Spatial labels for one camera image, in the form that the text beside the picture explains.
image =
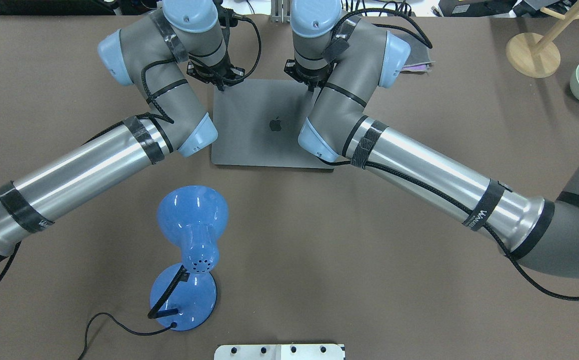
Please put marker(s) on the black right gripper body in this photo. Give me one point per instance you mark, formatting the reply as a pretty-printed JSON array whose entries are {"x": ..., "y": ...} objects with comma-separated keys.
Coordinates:
[{"x": 310, "y": 78}]

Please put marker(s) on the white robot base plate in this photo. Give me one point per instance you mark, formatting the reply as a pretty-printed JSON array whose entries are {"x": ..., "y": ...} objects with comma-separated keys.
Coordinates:
[{"x": 300, "y": 351}]

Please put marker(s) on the wooden cup rack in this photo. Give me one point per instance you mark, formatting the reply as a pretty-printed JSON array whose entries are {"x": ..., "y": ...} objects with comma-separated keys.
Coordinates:
[{"x": 536, "y": 55}]

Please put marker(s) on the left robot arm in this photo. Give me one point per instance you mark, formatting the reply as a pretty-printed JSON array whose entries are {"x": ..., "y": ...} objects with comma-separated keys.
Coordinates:
[{"x": 183, "y": 37}]

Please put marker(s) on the grey folded cloth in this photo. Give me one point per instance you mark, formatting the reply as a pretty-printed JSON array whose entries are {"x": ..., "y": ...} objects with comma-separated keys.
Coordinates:
[{"x": 419, "y": 60}]

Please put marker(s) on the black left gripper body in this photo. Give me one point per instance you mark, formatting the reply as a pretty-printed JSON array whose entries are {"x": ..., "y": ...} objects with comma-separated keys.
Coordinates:
[{"x": 218, "y": 76}]

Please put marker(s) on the blue desk lamp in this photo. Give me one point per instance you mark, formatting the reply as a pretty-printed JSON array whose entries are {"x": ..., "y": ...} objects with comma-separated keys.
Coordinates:
[{"x": 184, "y": 295}]

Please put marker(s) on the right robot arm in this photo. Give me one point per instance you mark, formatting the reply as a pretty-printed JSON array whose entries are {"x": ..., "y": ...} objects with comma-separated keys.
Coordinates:
[{"x": 348, "y": 58}]

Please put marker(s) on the grey laptop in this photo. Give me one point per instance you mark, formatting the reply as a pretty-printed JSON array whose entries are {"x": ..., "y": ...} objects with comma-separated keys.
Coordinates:
[{"x": 258, "y": 123}]

